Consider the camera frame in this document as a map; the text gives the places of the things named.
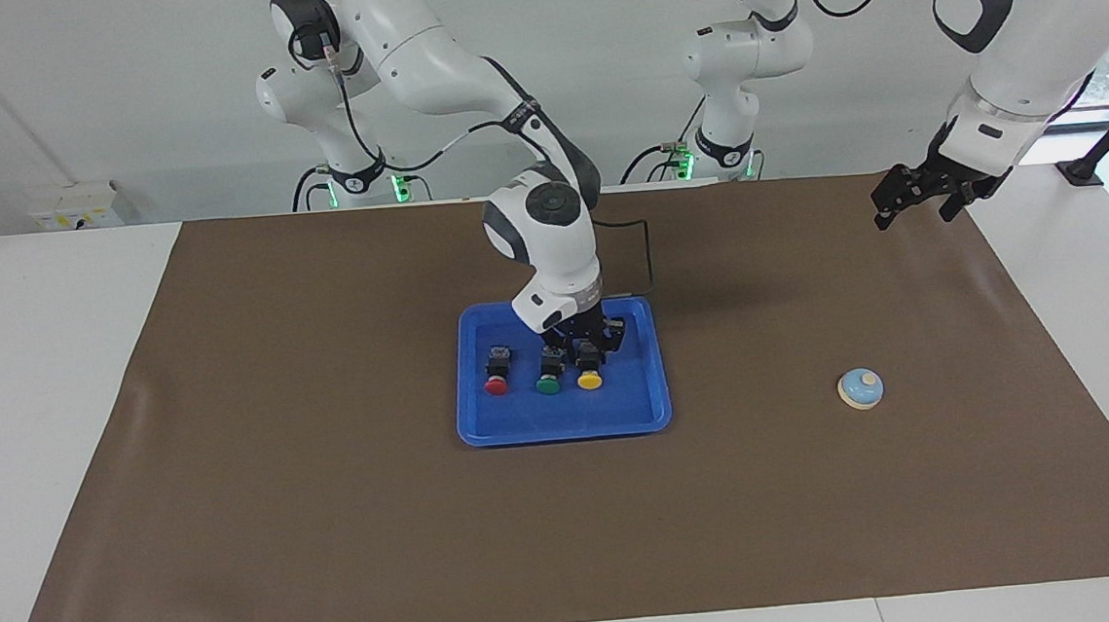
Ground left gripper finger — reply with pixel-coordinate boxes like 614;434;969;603
872;185;910;232
937;186;974;224

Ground yellow mushroom push button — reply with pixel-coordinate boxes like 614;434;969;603
573;344;606;392

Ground green mushroom push button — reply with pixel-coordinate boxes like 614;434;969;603
532;346;567;397

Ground red mushroom push button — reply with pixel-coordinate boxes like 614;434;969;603
481;346;515;397

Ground blue plastic tray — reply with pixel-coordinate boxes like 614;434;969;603
448;290;675;451

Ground light blue service bell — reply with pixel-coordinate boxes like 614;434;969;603
836;366;886;413

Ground brown table mat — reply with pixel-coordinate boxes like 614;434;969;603
0;155;1109;622

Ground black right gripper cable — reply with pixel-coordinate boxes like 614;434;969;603
320;13;655;319

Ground black base cable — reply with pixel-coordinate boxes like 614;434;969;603
619;141;679;186
643;95;712;184
289;164;334;213

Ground white wall socket box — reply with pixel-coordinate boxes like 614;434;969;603
26;179;127;235

